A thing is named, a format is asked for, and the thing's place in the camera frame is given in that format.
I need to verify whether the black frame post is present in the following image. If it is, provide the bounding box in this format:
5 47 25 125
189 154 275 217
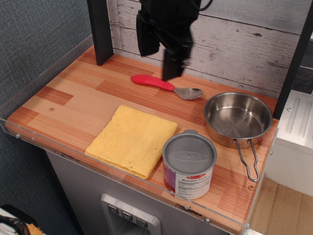
87 0 114 66
273 2 313 119

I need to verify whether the clear acrylic table guard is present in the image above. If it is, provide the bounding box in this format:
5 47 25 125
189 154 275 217
0 36 279 233

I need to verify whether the black right frame post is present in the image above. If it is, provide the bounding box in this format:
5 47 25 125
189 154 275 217
273 2 313 119

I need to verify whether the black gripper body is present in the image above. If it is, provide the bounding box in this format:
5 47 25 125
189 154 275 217
138 0 200 48

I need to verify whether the yellow folded cloth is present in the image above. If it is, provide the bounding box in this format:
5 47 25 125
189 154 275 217
85 105 178 179

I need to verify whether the silver dispenser button panel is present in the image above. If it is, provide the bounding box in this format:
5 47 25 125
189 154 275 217
101 193 161 235

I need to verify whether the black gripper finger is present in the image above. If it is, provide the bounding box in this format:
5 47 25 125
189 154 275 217
136 13 160 56
162 45 192 81

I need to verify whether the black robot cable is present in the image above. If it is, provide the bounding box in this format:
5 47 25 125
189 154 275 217
190 0 214 11

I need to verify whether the grey toy fridge cabinet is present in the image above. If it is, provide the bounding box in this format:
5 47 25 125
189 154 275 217
47 152 227 235

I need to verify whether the toy tin can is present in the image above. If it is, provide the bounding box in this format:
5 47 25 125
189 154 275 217
162 130 217 200

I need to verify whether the white toy appliance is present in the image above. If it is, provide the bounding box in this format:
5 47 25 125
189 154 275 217
265 90 313 196

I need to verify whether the black left frame post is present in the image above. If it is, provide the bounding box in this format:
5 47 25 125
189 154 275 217
87 0 114 66

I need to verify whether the steel pan with wire handle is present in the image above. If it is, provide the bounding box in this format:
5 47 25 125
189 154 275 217
203 92 273 182

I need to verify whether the red handled metal spoon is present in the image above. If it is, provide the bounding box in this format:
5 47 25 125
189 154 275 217
131 74 203 100

